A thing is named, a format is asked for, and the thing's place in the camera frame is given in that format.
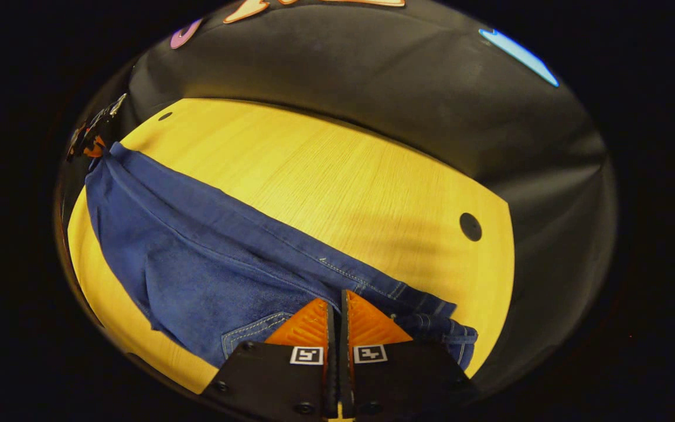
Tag blue jeans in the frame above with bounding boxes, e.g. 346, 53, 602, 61
84, 142, 479, 371

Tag black backdrop cloth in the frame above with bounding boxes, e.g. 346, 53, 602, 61
56, 0, 618, 399

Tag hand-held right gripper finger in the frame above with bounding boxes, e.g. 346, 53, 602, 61
200, 298, 339, 420
340, 289, 482, 420

